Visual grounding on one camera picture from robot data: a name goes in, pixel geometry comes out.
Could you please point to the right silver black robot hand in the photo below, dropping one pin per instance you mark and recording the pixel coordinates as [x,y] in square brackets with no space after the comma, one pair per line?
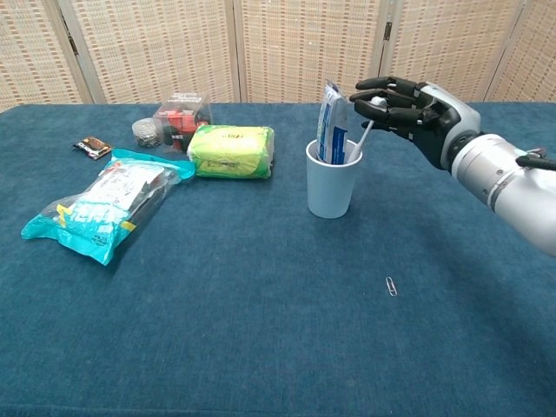
[434,121]

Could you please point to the white toothbrush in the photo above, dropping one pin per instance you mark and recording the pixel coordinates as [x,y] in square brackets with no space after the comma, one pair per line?
[364,138]

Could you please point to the blue white toothpaste tube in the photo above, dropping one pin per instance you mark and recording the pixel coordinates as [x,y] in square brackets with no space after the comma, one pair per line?
[331,126]

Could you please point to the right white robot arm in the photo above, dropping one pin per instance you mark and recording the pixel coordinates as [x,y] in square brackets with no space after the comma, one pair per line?
[504,187]

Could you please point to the white plastic cup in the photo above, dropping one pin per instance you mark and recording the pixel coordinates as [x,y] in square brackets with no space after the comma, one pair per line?
[332,187]

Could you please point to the metal paper clip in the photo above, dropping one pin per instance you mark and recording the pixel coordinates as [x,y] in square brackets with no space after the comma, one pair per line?
[392,287]

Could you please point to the green tissue pack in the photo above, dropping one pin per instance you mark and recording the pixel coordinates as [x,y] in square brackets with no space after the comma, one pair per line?
[232,152]

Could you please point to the woven folding screen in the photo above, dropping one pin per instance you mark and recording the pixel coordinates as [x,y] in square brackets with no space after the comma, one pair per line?
[217,48]

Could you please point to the clear box with red contents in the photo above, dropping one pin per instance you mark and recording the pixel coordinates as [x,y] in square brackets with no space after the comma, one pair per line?
[182,119]

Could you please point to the blue table cloth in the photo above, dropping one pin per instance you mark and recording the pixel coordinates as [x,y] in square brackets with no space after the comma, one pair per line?
[174,326]

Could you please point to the small brown snack packet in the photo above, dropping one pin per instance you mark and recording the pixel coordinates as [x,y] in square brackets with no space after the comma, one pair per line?
[92,147]

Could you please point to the teal clear snack bag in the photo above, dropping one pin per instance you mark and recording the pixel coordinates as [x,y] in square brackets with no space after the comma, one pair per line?
[95,208]

